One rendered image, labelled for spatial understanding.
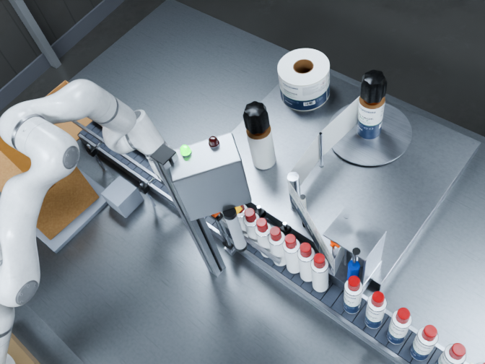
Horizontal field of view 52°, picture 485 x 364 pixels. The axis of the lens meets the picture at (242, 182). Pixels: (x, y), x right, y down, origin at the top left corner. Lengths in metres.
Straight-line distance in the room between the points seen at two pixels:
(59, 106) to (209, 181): 0.42
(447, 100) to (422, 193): 1.54
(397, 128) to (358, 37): 1.77
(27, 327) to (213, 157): 1.02
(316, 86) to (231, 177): 0.83
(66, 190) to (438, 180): 1.31
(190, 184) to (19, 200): 0.43
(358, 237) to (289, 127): 0.70
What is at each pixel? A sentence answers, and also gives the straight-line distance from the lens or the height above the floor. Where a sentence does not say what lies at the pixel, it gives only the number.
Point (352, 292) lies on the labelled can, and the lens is 1.45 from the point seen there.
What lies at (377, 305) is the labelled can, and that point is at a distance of 1.42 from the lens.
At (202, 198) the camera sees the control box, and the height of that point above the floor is 1.38.
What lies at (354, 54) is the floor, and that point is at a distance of 3.52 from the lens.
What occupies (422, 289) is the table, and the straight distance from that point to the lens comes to 1.71.
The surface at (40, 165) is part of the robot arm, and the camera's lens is 1.27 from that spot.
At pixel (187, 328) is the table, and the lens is 1.69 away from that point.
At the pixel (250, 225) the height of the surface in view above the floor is 1.04.
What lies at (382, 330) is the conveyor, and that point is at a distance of 1.59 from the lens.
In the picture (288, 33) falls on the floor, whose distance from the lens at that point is 3.71.
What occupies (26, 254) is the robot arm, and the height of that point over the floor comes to 1.32.
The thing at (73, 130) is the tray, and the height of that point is 0.83.
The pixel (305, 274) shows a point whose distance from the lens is 1.57.
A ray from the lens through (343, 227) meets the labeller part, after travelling 1.42.
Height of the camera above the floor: 2.40
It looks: 56 degrees down
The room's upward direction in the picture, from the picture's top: 15 degrees counter-clockwise
